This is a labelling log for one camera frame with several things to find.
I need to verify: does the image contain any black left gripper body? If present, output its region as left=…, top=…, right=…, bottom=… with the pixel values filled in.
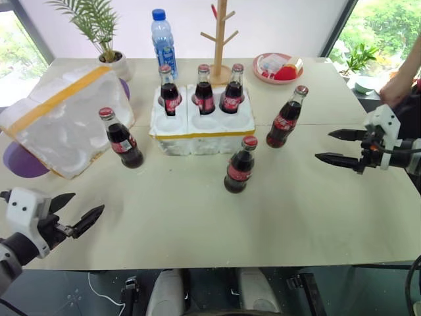
left=36, top=213, right=74, bottom=251

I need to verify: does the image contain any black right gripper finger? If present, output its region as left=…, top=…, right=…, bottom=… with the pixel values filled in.
left=328, top=128, right=368, bottom=143
left=314, top=151, right=362, bottom=172

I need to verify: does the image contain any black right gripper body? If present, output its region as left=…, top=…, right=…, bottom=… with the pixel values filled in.
left=356, top=130, right=385, bottom=176

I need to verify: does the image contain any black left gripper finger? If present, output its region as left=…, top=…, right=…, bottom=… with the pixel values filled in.
left=70, top=204, right=106, bottom=240
left=49, top=193, right=77, bottom=215

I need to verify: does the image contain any glass cola bottle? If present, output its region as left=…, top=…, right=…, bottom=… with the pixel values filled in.
left=219, top=63, right=246, bottom=115
left=266, top=85, right=310, bottom=149
left=224, top=135, right=259, bottom=194
left=193, top=63, right=216, bottom=116
left=99, top=107, right=145, bottom=170
left=158, top=63, right=183, bottom=117

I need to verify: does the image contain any white foam lid yellow tape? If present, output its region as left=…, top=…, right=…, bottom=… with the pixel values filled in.
left=0, top=63, right=136, bottom=180

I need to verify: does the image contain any white foam bottle tray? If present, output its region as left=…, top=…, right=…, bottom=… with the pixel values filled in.
left=148, top=83, right=257, bottom=157

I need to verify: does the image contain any person's bare hand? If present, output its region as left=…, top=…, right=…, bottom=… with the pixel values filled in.
left=379, top=73, right=412, bottom=107

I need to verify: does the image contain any pale green bowl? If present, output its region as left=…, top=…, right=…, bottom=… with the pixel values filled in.
left=354, top=76, right=383, bottom=97

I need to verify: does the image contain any purple round plate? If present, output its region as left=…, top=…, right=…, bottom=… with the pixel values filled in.
left=3, top=140, right=51, bottom=179

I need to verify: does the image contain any person's dark clothing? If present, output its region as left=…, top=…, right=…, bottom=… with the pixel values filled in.
left=390, top=74, right=421, bottom=141

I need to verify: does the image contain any small green leafy plant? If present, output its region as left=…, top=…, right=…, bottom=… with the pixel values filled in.
left=341, top=41, right=381, bottom=77

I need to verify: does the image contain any red snack item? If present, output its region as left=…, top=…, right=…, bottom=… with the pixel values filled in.
left=274, top=65, right=299, bottom=82

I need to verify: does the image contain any orange yellow cup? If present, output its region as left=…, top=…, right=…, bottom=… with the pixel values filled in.
left=285, top=56, right=305, bottom=72

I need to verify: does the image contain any pink round plate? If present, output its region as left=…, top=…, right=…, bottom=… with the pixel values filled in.
left=252, top=52, right=305, bottom=86

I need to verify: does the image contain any white snack packet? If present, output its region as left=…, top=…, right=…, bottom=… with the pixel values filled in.
left=259, top=53, right=287, bottom=79

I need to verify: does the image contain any white rounded robot leg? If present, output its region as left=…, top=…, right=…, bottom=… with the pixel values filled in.
left=145, top=268, right=186, bottom=316
left=237, top=267, right=281, bottom=316

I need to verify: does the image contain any white plant pot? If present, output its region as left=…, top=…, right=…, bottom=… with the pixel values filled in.
left=97, top=50, right=133, bottom=84

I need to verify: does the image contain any wooden mug tree stand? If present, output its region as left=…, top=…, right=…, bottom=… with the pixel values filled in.
left=200, top=0, right=239, bottom=85

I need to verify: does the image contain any green palm plant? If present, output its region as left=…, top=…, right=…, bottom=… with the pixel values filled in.
left=45, top=0, right=120, bottom=63

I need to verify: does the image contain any blue cap water bottle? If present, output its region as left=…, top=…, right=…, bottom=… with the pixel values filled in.
left=151, top=8, right=179, bottom=80

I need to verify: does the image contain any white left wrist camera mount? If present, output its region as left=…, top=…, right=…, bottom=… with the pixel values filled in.
left=5, top=187, right=54, bottom=259

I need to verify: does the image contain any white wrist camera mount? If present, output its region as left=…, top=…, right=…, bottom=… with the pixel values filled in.
left=363, top=104, right=403, bottom=171
left=5, top=187, right=54, bottom=259

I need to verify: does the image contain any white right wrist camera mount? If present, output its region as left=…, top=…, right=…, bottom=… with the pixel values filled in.
left=363, top=104, right=403, bottom=171

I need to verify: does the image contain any white floor cable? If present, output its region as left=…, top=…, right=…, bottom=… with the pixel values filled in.
left=87, top=271, right=126, bottom=311

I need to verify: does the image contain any black table leg bracket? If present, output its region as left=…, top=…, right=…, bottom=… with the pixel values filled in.
left=285, top=272, right=327, bottom=316
left=119, top=275, right=141, bottom=316

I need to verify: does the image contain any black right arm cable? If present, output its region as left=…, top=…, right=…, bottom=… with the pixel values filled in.
left=403, top=254, right=421, bottom=316

